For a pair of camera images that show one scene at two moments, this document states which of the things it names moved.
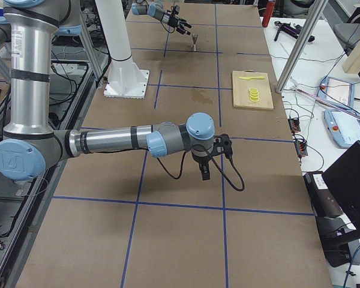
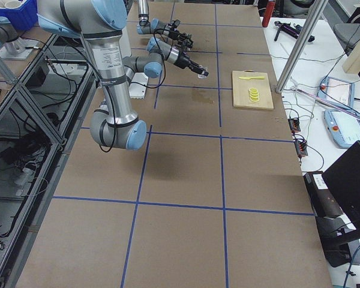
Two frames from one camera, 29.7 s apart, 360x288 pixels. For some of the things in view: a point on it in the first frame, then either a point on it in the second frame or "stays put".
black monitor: x=349 y=180 stays put
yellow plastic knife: x=247 y=78 stays put
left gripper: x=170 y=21 -> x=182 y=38
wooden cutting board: x=241 y=90 stays put
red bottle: x=269 y=11 stays put
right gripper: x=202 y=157 -> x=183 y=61
